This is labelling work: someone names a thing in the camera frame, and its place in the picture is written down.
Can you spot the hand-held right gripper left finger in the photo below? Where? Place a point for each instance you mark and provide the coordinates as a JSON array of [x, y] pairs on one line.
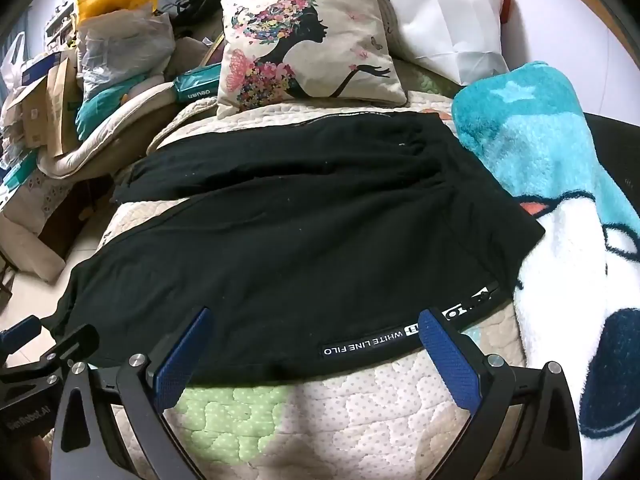
[[180, 360]]

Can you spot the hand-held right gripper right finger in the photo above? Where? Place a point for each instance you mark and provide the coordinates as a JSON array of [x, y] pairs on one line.
[[450, 360]]

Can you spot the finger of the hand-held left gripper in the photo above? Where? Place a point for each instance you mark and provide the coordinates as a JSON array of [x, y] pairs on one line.
[[70, 342], [20, 337]]

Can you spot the black pants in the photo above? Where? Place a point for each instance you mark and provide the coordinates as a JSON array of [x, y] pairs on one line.
[[300, 240]]

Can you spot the quilted patterned bedspread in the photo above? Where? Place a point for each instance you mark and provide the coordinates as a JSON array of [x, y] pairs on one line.
[[280, 420]]

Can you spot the beige patterned cushion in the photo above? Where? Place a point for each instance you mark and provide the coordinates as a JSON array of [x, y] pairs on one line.
[[35, 210]]

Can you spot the beige folded quilt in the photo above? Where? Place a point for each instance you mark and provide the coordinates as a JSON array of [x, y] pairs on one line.
[[125, 120]]

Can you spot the teal cloth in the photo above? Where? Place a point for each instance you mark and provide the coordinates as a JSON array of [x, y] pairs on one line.
[[100, 105]]

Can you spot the brown cardboard box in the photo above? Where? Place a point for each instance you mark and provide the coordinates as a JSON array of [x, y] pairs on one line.
[[57, 100]]

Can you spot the blue and white fleece blanket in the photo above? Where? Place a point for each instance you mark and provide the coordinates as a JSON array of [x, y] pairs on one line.
[[530, 125]]

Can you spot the teal tissue packet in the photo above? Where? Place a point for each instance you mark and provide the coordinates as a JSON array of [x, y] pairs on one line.
[[197, 85]]

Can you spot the white plastic bag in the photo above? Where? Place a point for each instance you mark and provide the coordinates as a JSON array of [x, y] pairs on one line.
[[12, 60]]

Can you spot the clear plastic bag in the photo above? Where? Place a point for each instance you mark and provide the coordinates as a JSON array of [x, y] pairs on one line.
[[120, 45]]

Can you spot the white paper bag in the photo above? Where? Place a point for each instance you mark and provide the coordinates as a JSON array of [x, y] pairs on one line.
[[440, 20]]

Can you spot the floral silhouette throw pillow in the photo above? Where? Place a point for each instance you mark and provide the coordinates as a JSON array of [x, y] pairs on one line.
[[310, 25]]

